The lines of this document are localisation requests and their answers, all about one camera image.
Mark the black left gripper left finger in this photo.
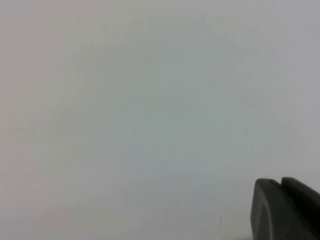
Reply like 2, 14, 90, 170
250, 178, 305, 240

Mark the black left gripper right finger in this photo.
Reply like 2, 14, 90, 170
281, 176, 320, 240

